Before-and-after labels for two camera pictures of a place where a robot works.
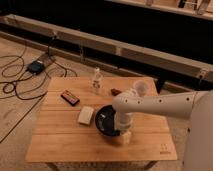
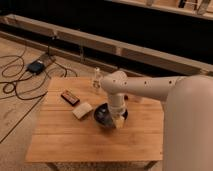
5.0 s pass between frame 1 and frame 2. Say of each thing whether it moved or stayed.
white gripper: moved
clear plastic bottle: stayed
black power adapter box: stayed
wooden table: stayed
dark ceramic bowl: moved
